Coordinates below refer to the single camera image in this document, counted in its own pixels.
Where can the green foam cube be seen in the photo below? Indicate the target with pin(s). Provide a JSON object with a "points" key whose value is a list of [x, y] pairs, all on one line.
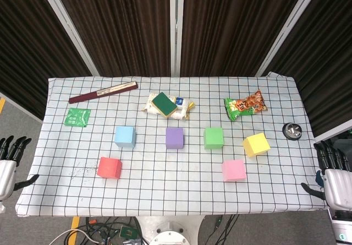
{"points": [[213, 138]]}

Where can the green orange snack bag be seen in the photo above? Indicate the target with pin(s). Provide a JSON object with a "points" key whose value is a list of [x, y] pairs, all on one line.
{"points": [[244, 106]]}

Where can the green yellow sponge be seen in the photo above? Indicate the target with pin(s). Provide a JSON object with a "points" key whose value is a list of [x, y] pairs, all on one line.
{"points": [[164, 103]]}

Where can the green flat sachet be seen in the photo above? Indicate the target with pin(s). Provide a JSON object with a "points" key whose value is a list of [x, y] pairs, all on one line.
{"points": [[76, 117]]}

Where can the yellow foam cube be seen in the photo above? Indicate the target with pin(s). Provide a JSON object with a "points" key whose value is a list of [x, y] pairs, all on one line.
{"points": [[257, 144]]}

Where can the red foam cube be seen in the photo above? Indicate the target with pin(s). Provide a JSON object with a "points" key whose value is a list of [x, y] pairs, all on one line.
{"points": [[108, 168]]}

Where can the grey partition base rail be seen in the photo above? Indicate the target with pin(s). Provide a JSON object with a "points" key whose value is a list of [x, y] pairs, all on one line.
{"points": [[332, 134], [19, 107]]}

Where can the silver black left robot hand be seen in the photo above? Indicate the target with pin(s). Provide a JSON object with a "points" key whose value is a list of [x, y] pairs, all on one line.
{"points": [[6, 173]]}

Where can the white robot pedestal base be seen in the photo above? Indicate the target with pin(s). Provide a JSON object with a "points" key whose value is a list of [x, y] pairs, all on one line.
{"points": [[170, 228]]}

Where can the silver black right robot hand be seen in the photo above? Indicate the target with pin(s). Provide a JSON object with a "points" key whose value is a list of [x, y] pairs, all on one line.
{"points": [[339, 184]]}

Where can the white snack packet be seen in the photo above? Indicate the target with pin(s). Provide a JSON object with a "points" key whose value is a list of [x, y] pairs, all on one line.
{"points": [[182, 107]]}

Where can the green circuit board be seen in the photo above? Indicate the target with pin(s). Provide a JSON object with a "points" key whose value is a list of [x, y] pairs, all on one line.
{"points": [[127, 231]]}

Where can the white black checked tablecloth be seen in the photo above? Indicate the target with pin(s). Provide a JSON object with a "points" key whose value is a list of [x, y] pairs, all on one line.
{"points": [[165, 195]]}

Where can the purple foam cube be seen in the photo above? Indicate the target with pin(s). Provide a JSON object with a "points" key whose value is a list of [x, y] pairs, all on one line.
{"points": [[174, 138]]}

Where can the dark brown curtain panel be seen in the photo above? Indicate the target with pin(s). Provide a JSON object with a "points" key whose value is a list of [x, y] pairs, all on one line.
{"points": [[225, 22], [123, 22], [330, 49], [22, 49]]}

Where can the light blue foam cube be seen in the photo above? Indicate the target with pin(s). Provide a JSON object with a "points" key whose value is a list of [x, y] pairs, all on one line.
{"points": [[124, 136]]}

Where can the dark red folded fan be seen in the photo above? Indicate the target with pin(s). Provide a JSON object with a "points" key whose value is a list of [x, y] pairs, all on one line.
{"points": [[90, 95]]}

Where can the pink foam cube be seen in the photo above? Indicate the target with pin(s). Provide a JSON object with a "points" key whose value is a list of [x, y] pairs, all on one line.
{"points": [[233, 170]]}

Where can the grey partition frame post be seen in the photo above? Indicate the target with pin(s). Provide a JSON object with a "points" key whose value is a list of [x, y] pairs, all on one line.
{"points": [[68, 27], [176, 22], [289, 27]]}

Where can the dark blue tablecloth clip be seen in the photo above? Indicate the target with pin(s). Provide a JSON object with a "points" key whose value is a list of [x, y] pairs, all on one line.
{"points": [[319, 177]]}

